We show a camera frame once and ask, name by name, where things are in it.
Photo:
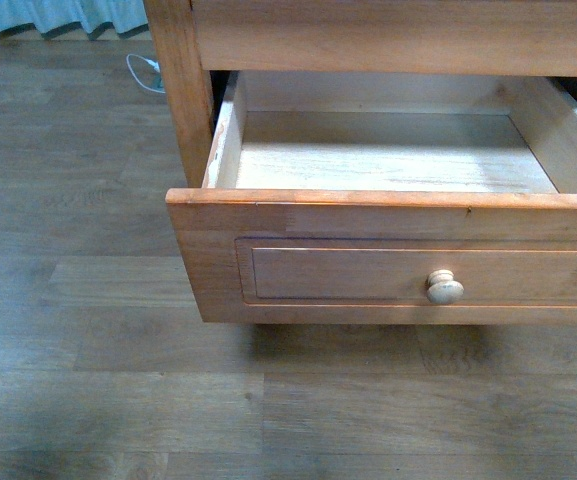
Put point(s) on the round drawer knob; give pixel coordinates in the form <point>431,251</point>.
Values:
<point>443,288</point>

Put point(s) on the wooden drawer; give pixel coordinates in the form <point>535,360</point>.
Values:
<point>330,198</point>

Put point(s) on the light wooden nightstand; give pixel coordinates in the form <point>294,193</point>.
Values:
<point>194,38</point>

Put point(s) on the light blue curtain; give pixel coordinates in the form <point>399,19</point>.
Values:
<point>46,16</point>

